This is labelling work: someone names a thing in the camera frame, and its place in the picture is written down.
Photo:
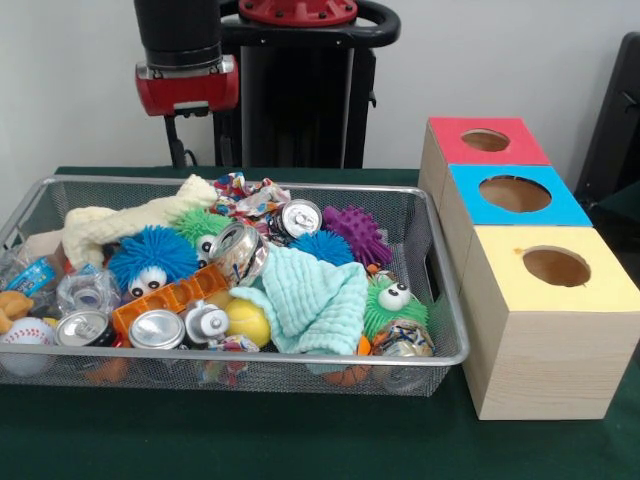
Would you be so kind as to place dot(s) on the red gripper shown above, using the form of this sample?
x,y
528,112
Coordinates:
x,y
187,92

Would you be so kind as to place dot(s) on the mint green cloth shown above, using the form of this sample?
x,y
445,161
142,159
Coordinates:
x,y
310,300

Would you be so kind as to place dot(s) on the blue spiky toy with eyes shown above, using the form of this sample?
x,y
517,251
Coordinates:
x,y
150,250

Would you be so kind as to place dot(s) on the yellow ball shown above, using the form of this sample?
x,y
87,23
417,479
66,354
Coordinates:
x,y
245,320

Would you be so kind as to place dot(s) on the dark green side-table cloth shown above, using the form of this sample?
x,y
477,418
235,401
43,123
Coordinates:
x,y
625,200

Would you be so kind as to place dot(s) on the orange plastic tray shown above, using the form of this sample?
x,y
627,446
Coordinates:
x,y
190,290

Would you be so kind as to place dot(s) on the wooden box with three holes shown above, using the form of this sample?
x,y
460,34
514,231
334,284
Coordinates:
x,y
550,360

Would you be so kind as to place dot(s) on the black upright panel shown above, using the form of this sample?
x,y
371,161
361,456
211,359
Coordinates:
x,y
615,125

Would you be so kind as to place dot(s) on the green spiky toy with eyes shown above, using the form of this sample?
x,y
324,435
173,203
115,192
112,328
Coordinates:
x,y
395,320

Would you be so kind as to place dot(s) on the cream knit cloth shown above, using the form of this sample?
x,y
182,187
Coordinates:
x,y
140,210

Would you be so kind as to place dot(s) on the dark green table cloth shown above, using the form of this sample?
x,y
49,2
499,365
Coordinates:
x,y
300,440

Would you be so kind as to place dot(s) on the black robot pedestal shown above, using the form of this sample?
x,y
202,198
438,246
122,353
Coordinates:
x,y
300,100

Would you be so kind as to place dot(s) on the crushed silver can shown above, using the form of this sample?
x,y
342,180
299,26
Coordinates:
x,y
240,255

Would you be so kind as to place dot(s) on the black drink can silver top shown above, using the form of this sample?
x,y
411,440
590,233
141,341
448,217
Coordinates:
x,y
300,217

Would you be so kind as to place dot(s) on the white baseball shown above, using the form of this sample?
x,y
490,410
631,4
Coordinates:
x,y
27,332

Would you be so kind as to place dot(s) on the purple spiky ball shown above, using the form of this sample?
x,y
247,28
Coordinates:
x,y
360,232

